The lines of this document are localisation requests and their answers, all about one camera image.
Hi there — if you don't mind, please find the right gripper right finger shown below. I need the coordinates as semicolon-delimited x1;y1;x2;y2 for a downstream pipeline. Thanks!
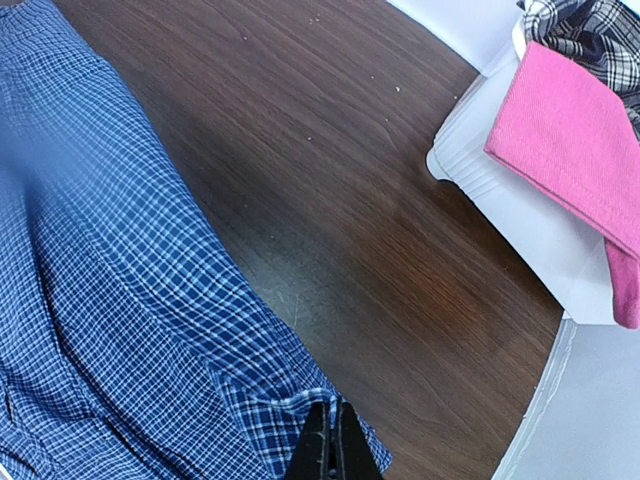
333;398;383;480

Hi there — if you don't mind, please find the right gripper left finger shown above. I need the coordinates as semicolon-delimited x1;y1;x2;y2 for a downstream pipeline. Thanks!
284;402;332;480

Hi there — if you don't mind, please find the blue dotted shirt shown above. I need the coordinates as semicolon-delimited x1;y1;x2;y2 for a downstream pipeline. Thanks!
0;0;394;480

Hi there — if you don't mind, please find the white plastic laundry basket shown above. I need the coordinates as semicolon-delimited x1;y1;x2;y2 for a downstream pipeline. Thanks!
424;0;640;326

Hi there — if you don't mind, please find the pink garment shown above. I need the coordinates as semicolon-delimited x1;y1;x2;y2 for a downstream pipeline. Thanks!
484;42;639;329

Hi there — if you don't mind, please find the dark plaid shirt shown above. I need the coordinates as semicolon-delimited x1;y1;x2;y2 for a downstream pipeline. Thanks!
517;0;639;132

